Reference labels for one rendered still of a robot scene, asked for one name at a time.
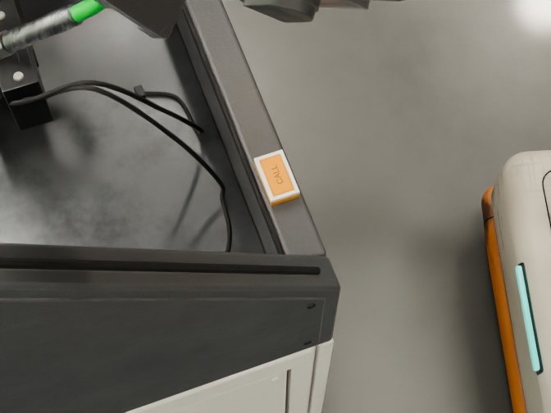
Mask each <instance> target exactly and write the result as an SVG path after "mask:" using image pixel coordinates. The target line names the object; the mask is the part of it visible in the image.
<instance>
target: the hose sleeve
mask: <svg viewBox="0 0 551 413"><path fill-rule="evenodd" d="M74 5H75V4H74V3H72V4H70V5H67V6H65V7H60V8H58V10H55V11H52V12H50V13H48V14H47V15H44V16H41V17H39V18H37V19H35V20H32V21H30V22H27V23H25V24H22V25H19V26H17V27H14V28H13V29H10V30H8V31H7V32H5V33H4V34H3V35H2V43H3V45H4V47H5V48H6V49H7V50H8V51H10V52H15V51H18V50H20V49H23V48H27V47H29V46H31V45H34V44H35V43H37V42H39V41H42V40H44V39H47V38H50V37H52V36H54V35H56V34H60V33H63V32H66V31H67V30H71V29H73V28H74V27H76V26H78V25H81V24H82V23H83V21H81V22H77V21H75V20H74V19H73V17H72V15H71V8H72V6H74Z"/></svg>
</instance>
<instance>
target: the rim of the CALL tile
mask: <svg viewBox="0 0 551 413"><path fill-rule="evenodd" d="M277 154H280V155H281V158H282V160H283V162H284V164H285V168H286V170H287V172H288V174H289V177H290V179H291V182H292V184H293V186H294V190H293V191H290V192H287V193H283V194H281V195H278V196H275V197H273V195H272V193H271V190H270V187H269V185H268V183H267V181H266V177H265V175H264V173H263V170H262V167H261V165H260V162H259V160H262V159H265V158H268V157H272V156H274V155H277ZM254 162H255V165H256V167H257V170H258V173H259V175H260V177H261V179H262V182H263V185H264V187H265V190H266V193H267V195H268V197H269V199H270V202H271V203H273V202H277V201H279V200H282V199H285V198H287V197H292V196H294V195H298V194H300V191H299V189H298V185H297V184H296V181H295V179H294V176H293V174H292V171H291V169H290V167H289V164H288V162H287V160H286V157H285V155H284V152H283V150H279V151H276V152H272V153H269V154H266V155H264V156H261V157H256V158H254Z"/></svg>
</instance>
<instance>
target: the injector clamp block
mask: <svg viewBox="0 0 551 413"><path fill-rule="evenodd" d="M25 23H26V22H25V18H24V15H23V12H22V9H21V6H20V2H19V0H0V32H2V31H4V30H12V29H13V28H14V27H17V26H19V25H22V24H25ZM38 67H39V62H38V59H37V57H36V54H35V50H34V46H33V45H31V46H29V47H27V48H23V49H20V50H18V51H16V52H14V53H13V54H12V55H10V56H9V57H5V58H3V59H1V60H0V87H1V90H2V94H3V96H4V98H5V99H6V101H7V105H8V106H9V108H10V110H11V113H12V115H13V117H14V119H15V122H16V124H17V126H18V128H19V130H24V129H29V128H32V127H35V126H38V125H42V124H45V123H48V122H51V121H53V120H54V119H53V115H52V111H51V108H50V106H49V102H48V99H47V98H46V99H43V100H39V101H36V102H32V103H28V104H25V105H19V106H10V102H12V101H17V100H21V99H22V98H26V97H33V96H38V95H40V94H42V93H45V89H44V86H43V82H42V80H41V76H40V73H39V69H38Z"/></svg>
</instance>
